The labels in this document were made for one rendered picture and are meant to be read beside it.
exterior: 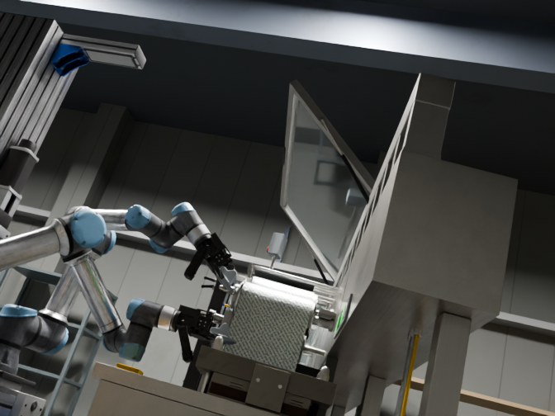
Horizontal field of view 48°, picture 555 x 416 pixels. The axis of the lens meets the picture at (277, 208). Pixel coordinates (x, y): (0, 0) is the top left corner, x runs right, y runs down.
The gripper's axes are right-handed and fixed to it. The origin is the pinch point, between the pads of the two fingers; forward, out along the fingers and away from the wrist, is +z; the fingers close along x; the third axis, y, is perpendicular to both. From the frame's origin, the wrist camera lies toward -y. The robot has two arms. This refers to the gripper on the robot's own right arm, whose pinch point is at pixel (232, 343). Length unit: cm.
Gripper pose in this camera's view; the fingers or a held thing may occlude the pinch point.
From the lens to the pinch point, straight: 203.1
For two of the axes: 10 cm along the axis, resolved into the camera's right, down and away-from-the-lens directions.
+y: 2.7, -8.8, 3.8
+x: -0.3, 3.9, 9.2
